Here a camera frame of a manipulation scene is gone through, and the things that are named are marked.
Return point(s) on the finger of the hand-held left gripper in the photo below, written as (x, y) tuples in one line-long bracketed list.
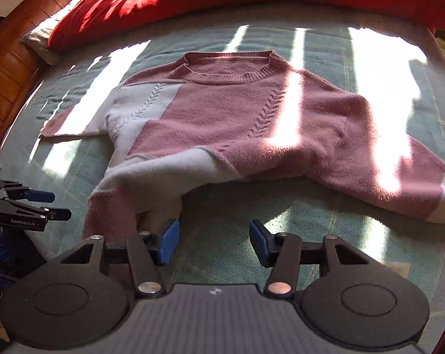
[(41, 196), (58, 214)]

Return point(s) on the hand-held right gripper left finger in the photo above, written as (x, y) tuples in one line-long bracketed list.
[(169, 241)]

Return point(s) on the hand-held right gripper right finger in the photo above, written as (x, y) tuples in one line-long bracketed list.
[(257, 241)]

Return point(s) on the pink and white knit sweater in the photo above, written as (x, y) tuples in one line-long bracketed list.
[(215, 118)]

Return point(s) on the green plaid bed blanket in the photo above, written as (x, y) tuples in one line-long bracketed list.
[(226, 210)]

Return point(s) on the wooden headboard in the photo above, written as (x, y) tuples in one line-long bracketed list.
[(19, 62)]

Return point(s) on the grey pillow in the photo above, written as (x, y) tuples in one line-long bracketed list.
[(38, 40)]

